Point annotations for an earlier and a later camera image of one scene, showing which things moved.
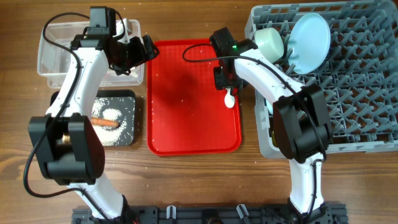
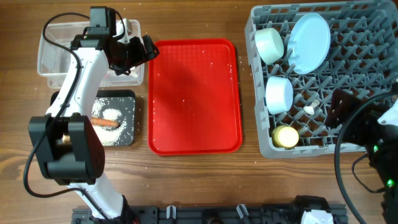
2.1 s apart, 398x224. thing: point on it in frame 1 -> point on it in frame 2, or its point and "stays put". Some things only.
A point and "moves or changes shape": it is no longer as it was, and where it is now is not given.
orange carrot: (98, 121) stays put
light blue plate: (308, 43) stays put
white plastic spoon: (229, 99) moves or changes shape
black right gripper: (219, 81) -> (364, 122)
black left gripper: (140, 55) stays put
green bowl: (270, 43) stays put
